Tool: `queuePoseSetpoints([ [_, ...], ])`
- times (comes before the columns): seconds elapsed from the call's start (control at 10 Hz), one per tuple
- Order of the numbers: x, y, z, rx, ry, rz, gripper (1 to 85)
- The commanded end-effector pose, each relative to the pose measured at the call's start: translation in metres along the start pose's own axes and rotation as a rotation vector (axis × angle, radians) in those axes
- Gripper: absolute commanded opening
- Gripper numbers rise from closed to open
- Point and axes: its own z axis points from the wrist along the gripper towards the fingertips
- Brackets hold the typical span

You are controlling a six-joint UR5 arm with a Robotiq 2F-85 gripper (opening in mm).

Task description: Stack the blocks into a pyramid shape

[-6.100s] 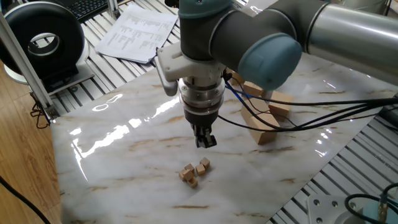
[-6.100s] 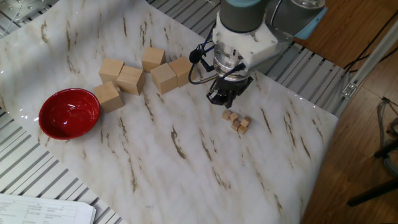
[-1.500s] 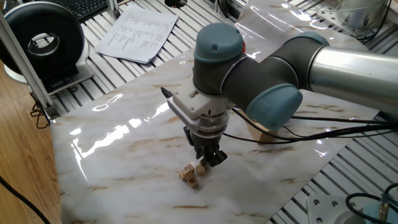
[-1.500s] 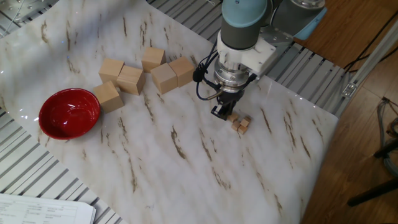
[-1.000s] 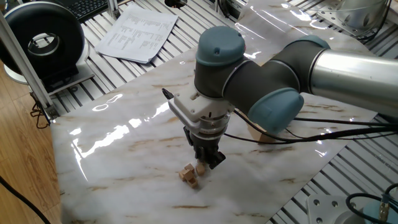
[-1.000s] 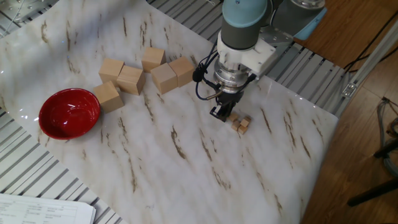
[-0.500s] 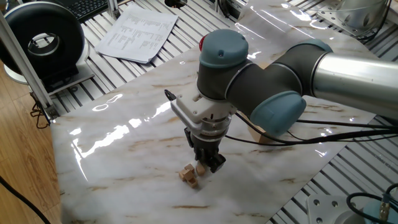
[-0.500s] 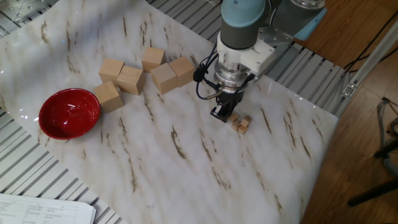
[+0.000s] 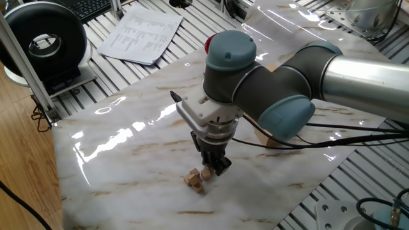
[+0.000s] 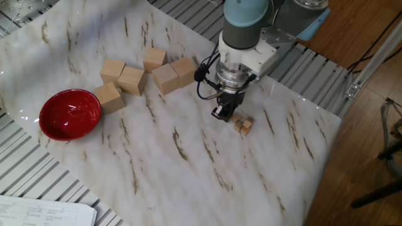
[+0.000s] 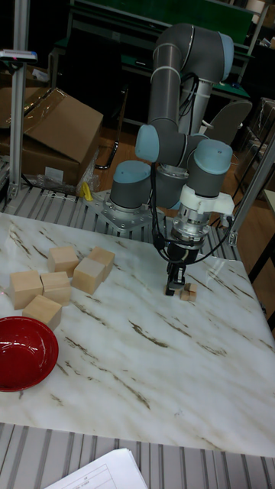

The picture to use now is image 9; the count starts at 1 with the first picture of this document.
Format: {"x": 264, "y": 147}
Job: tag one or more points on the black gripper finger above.
{"x": 222, "y": 166}
{"x": 207, "y": 160}

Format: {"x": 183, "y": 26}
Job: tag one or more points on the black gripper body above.
{"x": 212, "y": 150}

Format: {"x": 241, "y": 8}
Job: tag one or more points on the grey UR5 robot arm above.
{"x": 287, "y": 83}

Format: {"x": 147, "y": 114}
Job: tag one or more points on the white printed paper stack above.
{"x": 140, "y": 35}

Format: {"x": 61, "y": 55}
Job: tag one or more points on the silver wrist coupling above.
{"x": 220, "y": 131}

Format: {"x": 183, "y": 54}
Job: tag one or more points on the large wooden cube block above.
{"x": 263, "y": 139}
{"x": 271, "y": 67}

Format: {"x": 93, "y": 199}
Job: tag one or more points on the glossy marble pattern mat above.
{"x": 128, "y": 159}

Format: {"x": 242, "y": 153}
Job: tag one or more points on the red glossy bowl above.
{"x": 209, "y": 43}

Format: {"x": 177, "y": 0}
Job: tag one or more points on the black computer keyboard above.
{"x": 92, "y": 8}

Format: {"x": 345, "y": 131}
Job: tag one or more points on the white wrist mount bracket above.
{"x": 198, "y": 111}

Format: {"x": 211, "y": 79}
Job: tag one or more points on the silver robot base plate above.
{"x": 335, "y": 217}

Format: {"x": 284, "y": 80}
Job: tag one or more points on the grey device base plate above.
{"x": 84, "y": 80}

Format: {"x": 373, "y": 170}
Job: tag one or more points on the short aluminium post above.
{"x": 116, "y": 9}

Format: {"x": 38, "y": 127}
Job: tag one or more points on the aluminium frame post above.
{"x": 28, "y": 73}

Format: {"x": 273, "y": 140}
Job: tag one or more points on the silver perforated mount plate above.
{"x": 367, "y": 16}

